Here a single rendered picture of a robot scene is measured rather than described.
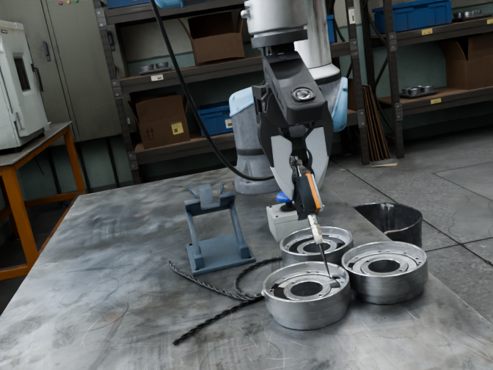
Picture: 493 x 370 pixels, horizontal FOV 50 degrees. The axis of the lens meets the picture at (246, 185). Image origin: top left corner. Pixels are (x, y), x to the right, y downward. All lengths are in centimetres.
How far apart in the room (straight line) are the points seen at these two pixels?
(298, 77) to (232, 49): 349
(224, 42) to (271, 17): 346
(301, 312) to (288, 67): 29
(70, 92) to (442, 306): 402
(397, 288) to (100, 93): 393
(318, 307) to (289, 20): 34
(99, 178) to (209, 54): 152
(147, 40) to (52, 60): 79
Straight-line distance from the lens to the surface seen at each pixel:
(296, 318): 62
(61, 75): 447
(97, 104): 444
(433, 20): 464
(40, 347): 74
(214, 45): 410
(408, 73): 509
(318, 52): 113
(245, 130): 116
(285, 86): 61
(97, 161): 475
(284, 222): 86
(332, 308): 62
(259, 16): 65
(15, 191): 262
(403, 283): 65
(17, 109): 280
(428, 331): 62
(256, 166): 116
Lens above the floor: 113
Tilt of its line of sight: 15 degrees down
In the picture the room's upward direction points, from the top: 9 degrees counter-clockwise
